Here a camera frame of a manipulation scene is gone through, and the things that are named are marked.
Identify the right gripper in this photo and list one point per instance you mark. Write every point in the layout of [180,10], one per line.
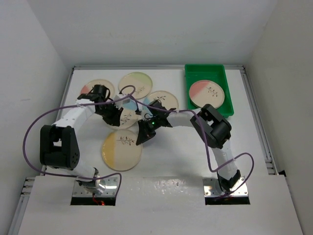
[145,132]

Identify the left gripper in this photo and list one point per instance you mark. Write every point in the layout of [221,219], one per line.
[114,119]

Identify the blue cream plate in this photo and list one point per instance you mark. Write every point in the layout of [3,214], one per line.
[128,116]
[167,99]

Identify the yellow cream plate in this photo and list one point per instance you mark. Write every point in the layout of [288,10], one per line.
[120,152]

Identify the pink cream plate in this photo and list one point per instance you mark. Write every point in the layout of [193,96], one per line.
[88,87]
[206,92]

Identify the pink cream plate front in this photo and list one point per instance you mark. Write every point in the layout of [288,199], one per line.
[206,92]

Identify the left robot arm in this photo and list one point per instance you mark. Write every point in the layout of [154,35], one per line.
[58,143]

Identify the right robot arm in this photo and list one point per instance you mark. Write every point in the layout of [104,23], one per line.
[212,128]

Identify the green plastic bin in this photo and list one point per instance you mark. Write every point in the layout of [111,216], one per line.
[215,73]

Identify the green cream plate rear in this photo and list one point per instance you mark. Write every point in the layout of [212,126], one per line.
[142,82]

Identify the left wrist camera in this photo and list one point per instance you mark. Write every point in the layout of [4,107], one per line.
[120,100]

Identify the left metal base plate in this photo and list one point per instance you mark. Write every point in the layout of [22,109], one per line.
[101,188]

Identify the metal base plate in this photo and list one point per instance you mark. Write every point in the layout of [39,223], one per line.
[212,188]
[101,188]

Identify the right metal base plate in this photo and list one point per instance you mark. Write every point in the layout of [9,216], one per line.
[212,188]

